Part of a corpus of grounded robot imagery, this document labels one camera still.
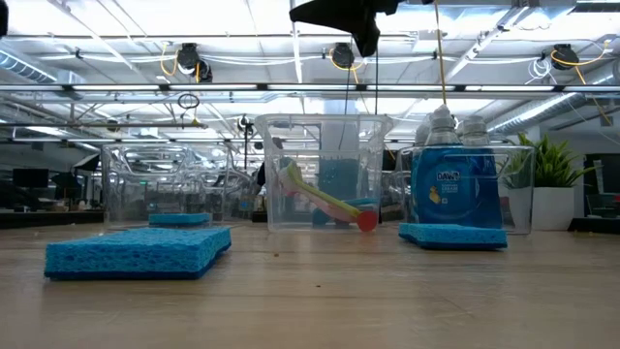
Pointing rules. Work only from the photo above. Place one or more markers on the blue sponge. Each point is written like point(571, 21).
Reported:
point(135, 254)
point(179, 219)
point(450, 237)

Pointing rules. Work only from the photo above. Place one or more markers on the blue dish soap bottle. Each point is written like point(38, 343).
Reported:
point(494, 203)
point(450, 194)

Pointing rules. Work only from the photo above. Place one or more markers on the black monitor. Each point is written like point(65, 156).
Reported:
point(605, 184)

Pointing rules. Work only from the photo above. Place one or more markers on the deep clear plastic bin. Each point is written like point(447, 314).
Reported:
point(271, 145)

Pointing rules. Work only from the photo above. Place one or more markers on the blue dish brush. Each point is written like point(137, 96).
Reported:
point(323, 217)

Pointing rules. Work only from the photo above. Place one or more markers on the shallow clear plastic tray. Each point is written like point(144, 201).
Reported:
point(126, 194)
point(518, 194)

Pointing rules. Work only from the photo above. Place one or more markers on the red dish brush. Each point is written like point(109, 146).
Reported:
point(367, 221)

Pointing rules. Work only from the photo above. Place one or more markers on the green dish brush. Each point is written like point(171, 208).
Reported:
point(324, 196)

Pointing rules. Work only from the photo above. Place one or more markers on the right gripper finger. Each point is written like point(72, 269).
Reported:
point(368, 39)
point(334, 12)

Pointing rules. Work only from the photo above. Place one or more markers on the green plant in white pot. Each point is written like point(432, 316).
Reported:
point(552, 208)

